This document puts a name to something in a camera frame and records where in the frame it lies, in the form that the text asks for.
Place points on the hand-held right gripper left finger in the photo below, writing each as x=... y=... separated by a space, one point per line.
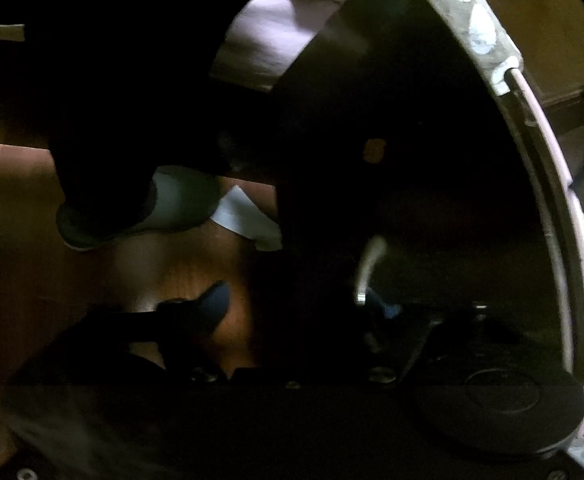
x=214 y=305

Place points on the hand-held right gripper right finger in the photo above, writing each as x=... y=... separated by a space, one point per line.
x=389 y=309

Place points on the brown drawer with orange sticker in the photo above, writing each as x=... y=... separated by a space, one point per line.
x=422 y=210

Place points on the white paper sheet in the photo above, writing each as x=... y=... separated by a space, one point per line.
x=247 y=220

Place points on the person's grey slipper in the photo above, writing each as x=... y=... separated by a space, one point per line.
x=171 y=205

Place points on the brown nightstand with pink top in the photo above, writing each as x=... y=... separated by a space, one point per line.
x=472 y=185

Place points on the person's dark trouser leg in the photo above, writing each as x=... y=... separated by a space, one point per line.
x=121 y=110

